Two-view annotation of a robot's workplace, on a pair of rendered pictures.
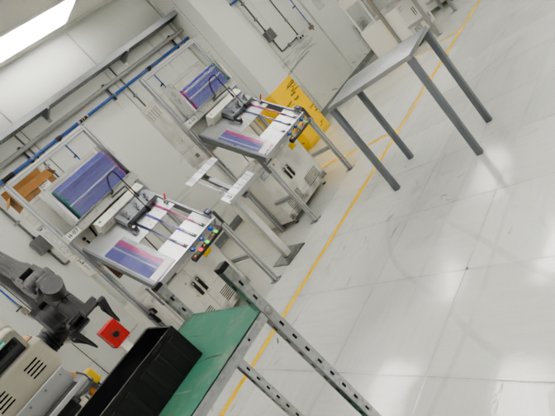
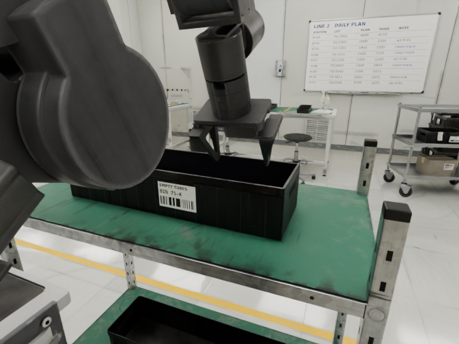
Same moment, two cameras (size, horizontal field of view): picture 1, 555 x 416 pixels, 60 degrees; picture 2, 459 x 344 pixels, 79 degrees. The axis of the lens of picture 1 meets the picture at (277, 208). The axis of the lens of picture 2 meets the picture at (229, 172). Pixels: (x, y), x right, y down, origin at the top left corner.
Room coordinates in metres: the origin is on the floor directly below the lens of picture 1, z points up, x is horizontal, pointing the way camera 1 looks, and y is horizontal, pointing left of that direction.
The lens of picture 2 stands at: (1.32, 1.30, 1.26)
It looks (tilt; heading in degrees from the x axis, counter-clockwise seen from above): 19 degrees down; 237
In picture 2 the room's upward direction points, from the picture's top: straight up
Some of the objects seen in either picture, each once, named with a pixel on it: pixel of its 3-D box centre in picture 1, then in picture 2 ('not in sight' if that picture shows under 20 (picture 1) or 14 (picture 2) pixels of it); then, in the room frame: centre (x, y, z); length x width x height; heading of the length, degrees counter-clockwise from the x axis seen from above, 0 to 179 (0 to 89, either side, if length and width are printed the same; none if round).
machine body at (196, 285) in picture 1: (189, 296); not in sight; (3.93, 1.05, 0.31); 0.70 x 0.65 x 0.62; 125
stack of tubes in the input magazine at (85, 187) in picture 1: (89, 184); not in sight; (3.86, 0.93, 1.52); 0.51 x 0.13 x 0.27; 125
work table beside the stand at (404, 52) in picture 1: (409, 113); not in sight; (3.21, -1.12, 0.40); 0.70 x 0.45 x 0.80; 42
